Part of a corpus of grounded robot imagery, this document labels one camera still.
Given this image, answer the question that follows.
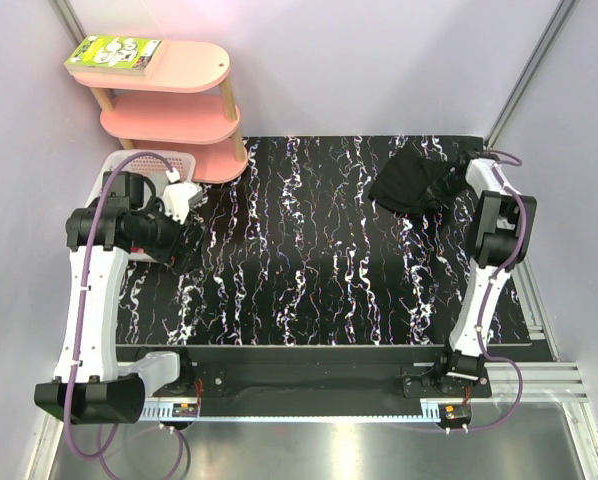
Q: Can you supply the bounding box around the pink three tier shelf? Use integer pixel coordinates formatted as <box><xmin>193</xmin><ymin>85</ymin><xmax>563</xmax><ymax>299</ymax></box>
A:
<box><xmin>73</xmin><ymin>40</ymin><xmax>248</xmax><ymax>184</ymax></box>

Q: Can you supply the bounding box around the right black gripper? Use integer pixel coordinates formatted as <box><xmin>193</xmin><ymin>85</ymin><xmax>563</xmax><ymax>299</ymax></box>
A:
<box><xmin>419</xmin><ymin>166</ymin><xmax>470</xmax><ymax>209</ymax></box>

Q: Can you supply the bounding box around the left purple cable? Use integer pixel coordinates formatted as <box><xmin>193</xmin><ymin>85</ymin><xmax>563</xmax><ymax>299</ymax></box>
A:
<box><xmin>62</xmin><ymin>151</ymin><xmax>192</xmax><ymax>479</ymax></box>

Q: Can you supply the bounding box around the white plastic laundry basket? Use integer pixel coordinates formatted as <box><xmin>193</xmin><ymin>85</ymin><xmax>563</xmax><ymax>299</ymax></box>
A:
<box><xmin>86</xmin><ymin>150</ymin><xmax>196</xmax><ymax>263</ymax></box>

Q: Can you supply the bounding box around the black marbled table mat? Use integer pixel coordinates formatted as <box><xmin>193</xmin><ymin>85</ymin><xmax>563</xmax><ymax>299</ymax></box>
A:
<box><xmin>116</xmin><ymin>135</ymin><xmax>483</xmax><ymax>346</ymax></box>

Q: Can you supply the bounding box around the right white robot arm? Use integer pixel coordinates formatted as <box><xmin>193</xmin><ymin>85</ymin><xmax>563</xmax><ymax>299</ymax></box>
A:
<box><xmin>430</xmin><ymin>150</ymin><xmax>537</xmax><ymax>397</ymax></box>

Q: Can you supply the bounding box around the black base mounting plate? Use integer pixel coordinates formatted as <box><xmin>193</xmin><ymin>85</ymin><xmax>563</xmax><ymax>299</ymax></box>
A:
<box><xmin>137</xmin><ymin>343</ymin><xmax>493</xmax><ymax>418</ymax></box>

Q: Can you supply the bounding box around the black printed t shirt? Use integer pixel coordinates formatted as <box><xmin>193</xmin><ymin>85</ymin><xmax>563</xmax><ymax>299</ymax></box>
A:
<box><xmin>369</xmin><ymin>147</ymin><xmax>454</xmax><ymax>215</ymax></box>

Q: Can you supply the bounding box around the purple cable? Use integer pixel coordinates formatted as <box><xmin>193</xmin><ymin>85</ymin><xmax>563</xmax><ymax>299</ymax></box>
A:
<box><xmin>393</xmin><ymin>147</ymin><xmax>533</xmax><ymax>434</ymax></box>
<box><xmin>62</xmin><ymin>151</ymin><xmax>192</xmax><ymax>479</ymax></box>

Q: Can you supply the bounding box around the white slotted cable duct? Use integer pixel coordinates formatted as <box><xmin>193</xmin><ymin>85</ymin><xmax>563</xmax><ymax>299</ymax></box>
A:
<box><xmin>139</xmin><ymin>399</ymin><xmax>200</xmax><ymax>422</ymax></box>

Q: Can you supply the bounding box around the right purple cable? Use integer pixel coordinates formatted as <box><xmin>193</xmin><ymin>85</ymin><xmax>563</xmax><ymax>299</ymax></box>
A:
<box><xmin>393</xmin><ymin>147</ymin><xmax>533</xmax><ymax>434</ymax></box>

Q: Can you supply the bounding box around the green cover book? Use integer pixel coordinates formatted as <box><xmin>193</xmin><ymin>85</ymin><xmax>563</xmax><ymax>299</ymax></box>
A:
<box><xmin>64</xmin><ymin>35</ymin><xmax>167</xmax><ymax>76</ymax></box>

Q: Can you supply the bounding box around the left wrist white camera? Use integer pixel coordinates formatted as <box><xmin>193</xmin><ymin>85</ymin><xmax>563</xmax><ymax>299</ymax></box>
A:
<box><xmin>162</xmin><ymin>170</ymin><xmax>203</xmax><ymax>224</ymax></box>

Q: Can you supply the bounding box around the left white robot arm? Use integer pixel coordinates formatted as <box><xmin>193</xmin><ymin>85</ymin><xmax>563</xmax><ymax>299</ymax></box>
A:
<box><xmin>33</xmin><ymin>171</ymin><xmax>202</xmax><ymax>425</ymax></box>

